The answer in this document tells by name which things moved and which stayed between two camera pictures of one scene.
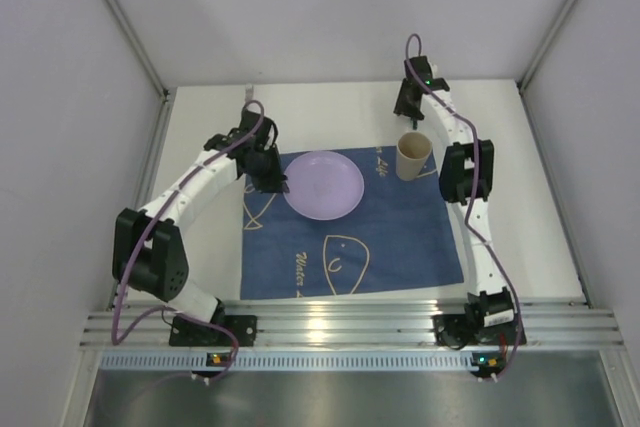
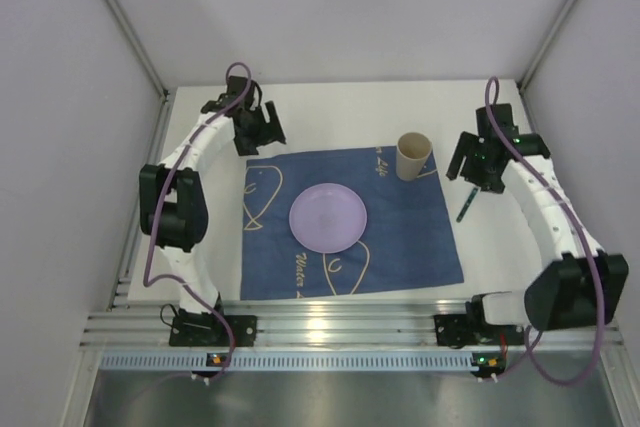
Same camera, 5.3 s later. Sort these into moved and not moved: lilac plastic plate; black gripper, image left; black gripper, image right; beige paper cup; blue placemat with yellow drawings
Moved: black gripper, image left; lilac plastic plate; black gripper, image right
Not moved: blue placemat with yellow drawings; beige paper cup
